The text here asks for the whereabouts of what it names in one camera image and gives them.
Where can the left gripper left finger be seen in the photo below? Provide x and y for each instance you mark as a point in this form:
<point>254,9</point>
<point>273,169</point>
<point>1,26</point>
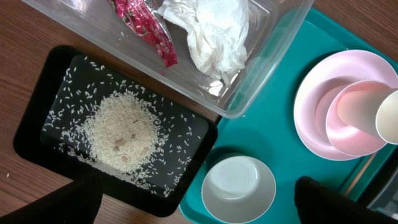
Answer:
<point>76,202</point>

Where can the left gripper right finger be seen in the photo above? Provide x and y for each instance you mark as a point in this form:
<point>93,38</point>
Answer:
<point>317,204</point>

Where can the wooden chopstick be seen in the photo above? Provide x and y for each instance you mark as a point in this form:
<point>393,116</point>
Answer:
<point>359,175</point>

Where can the small pink saucer plate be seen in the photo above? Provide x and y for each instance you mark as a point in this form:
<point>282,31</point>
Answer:
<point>348,139</point>

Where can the grey bowl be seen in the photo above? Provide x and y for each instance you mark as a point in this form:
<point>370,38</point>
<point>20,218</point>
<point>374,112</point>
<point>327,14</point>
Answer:
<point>238,189</point>

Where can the white rice pile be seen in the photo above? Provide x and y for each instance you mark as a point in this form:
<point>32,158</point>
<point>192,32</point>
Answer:
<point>122,128</point>

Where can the white ceramic cup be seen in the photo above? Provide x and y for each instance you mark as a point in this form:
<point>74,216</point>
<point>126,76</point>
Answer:
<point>371,111</point>

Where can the red foil wrapper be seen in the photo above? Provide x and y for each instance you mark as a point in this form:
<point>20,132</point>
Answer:
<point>142,18</point>

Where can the white paper napkin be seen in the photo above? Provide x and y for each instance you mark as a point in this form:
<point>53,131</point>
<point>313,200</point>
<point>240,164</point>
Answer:
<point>216,32</point>

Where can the clear plastic waste bin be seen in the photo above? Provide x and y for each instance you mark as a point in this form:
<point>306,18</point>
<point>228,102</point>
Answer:
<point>272,27</point>

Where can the grey plastic dish rack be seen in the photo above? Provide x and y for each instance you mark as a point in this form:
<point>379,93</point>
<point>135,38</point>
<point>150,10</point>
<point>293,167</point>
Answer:
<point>380,195</point>

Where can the black plastic tray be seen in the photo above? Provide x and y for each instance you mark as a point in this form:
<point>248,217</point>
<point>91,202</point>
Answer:
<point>28,145</point>

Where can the teal plastic serving tray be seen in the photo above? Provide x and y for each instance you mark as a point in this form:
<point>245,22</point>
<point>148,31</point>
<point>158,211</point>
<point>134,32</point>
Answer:
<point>267,132</point>

